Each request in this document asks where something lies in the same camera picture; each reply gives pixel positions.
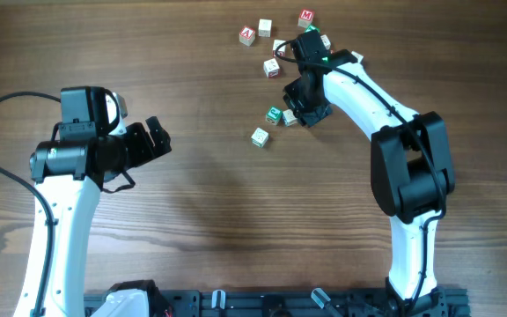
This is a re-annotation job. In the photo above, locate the green J block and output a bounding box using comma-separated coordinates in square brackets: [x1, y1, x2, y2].
[265, 107, 283, 125]

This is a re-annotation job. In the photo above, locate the red M block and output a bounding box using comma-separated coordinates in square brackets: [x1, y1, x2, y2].
[298, 9, 314, 28]

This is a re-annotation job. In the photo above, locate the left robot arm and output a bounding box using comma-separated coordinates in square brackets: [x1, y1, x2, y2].
[14, 116, 171, 316]

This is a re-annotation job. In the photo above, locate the blue number 2 block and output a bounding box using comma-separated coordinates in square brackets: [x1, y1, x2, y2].
[283, 109, 298, 127]

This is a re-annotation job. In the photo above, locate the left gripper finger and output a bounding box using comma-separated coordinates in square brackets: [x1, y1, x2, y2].
[150, 129, 172, 158]
[146, 116, 165, 136]

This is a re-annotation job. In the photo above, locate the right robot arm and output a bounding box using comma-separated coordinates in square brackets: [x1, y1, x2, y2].
[284, 49, 455, 316]

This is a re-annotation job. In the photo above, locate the right black cable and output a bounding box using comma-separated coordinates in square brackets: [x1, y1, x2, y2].
[273, 38, 451, 313]

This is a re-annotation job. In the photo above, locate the wooden block far right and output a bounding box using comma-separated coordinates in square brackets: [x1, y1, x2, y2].
[351, 51, 364, 63]

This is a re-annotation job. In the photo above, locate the green letter block upper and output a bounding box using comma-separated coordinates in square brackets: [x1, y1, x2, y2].
[304, 25, 320, 33]

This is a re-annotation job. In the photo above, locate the red A block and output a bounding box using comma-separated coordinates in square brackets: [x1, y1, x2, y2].
[239, 26, 256, 47]

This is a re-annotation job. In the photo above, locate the red edged picture block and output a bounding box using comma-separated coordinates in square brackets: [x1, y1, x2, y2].
[263, 58, 280, 78]

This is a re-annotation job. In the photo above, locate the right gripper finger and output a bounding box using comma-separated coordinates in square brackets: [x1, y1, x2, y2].
[299, 106, 333, 128]
[283, 94, 298, 115]

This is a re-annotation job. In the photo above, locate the red bottom picture block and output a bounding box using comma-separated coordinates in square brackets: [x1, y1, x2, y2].
[272, 40, 287, 57]

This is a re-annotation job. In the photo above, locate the blue edged picture block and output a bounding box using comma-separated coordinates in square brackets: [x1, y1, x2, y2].
[320, 34, 331, 50]

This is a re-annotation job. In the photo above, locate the plain wooden block top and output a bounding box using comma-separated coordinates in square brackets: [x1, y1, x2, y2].
[258, 18, 272, 37]

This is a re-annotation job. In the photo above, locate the green edged picture block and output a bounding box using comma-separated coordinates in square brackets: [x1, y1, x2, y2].
[251, 128, 269, 148]

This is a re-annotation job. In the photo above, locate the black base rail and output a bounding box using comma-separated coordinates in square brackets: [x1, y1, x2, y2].
[78, 288, 471, 317]

